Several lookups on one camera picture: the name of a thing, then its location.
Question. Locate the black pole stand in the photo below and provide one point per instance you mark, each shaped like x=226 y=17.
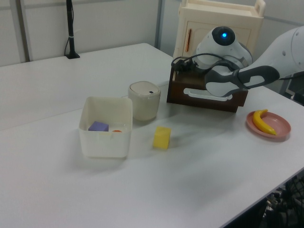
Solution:
x=70 y=28

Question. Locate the purple foam cube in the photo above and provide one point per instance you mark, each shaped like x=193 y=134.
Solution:
x=98 y=126

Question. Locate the grey framed background equipment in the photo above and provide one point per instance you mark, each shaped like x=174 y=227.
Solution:
x=297 y=92

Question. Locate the yellow foam cube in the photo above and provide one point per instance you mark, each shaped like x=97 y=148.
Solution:
x=161 y=139

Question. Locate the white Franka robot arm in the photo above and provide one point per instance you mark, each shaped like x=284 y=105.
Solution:
x=285 y=54

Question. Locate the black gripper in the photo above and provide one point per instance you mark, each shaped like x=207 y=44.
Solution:
x=192 y=64

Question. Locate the pink plate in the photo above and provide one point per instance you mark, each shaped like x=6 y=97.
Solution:
x=278 y=126

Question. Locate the white plastic bin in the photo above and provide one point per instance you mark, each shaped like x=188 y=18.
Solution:
x=104 y=145

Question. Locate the orange glazed toy bread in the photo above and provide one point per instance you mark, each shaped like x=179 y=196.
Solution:
x=116 y=130

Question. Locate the beige lidded trash can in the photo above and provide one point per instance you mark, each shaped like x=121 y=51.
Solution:
x=143 y=107

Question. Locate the yellow toy banana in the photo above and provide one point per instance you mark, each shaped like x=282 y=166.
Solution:
x=259 y=123

